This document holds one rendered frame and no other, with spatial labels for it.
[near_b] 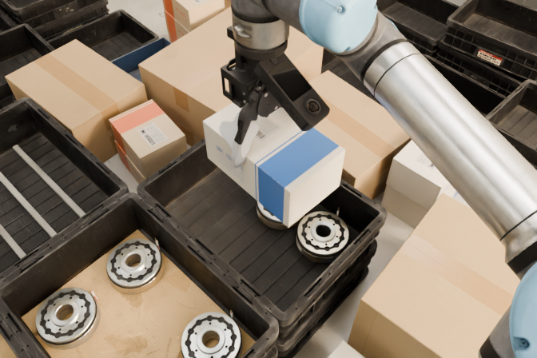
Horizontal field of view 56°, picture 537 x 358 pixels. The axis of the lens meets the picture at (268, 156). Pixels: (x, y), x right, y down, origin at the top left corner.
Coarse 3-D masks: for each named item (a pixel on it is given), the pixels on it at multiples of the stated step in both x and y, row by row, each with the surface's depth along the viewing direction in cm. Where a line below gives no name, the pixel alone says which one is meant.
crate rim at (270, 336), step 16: (112, 208) 94; (144, 208) 94; (160, 224) 92; (64, 240) 90; (176, 240) 90; (48, 256) 88; (16, 272) 85; (224, 272) 85; (0, 288) 83; (240, 288) 83; (0, 304) 82; (256, 304) 82; (16, 320) 80; (272, 320) 80; (272, 336) 78; (32, 352) 76; (256, 352) 76
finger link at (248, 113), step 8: (248, 104) 70; (256, 104) 70; (240, 112) 71; (248, 112) 70; (256, 112) 71; (240, 120) 71; (248, 120) 71; (256, 120) 72; (240, 128) 71; (248, 128) 72; (240, 136) 72; (240, 144) 73
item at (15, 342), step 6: (0, 318) 80; (0, 324) 81; (6, 324) 79; (0, 330) 79; (6, 330) 79; (6, 336) 79; (12, 336) 78; (6, 342) 78; (12, 342) 77; (18, 342) 77; (12, 348) 77; (18, 348) 77; (24, 348) 77; (18, 354) 76; (24, 354) 76
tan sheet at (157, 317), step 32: (96, 288) 94; (160, 288) 94; (192, 288) 94; (32, 320) 90; (128, 320) 90; (160, 320) 90; (64, 352) 86; (96, 352) 86; (128, 352) 86; (160, 352) 86
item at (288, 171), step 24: (216, 120) 81; (264, 120) 81; (288, 120) 81; (216, 144) 81; (264, 144) 77; (288, 144) 77; (312, 144) 77; (336, 144) 77; (240, 168) 79; (264, 168) 74; (288, 168) 74; (312, 168) 74; (336, 168) 78; (264, 192) 77; (288, 192) 71; (312, 192) 77; (288, 216) 75
